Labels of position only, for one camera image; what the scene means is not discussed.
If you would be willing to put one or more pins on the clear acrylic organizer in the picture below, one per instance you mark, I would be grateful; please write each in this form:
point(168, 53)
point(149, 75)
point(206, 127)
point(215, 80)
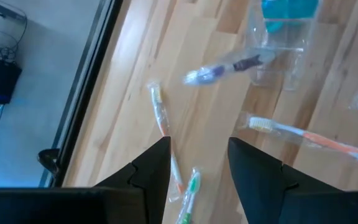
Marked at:
point(303, 37)

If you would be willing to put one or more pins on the black aluminium table frame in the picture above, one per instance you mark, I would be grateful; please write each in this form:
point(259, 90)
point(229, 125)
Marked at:
point(82, 84)

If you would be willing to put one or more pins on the orange toothbrush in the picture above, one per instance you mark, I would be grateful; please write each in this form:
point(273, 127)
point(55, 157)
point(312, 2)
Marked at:
point(164, 124)
point(322, 140)

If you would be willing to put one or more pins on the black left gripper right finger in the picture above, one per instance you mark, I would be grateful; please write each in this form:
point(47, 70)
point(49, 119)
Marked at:
point(256, 180)

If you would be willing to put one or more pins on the teal mouthwash bottle white cap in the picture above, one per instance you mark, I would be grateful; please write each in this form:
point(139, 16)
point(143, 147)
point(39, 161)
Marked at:
point(291, 9)

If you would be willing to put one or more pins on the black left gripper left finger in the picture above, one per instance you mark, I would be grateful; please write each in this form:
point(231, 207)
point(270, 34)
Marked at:
point(154, 174)

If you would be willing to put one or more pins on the purple toothbrush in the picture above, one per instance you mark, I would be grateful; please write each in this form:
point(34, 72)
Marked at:
point(210, 72)

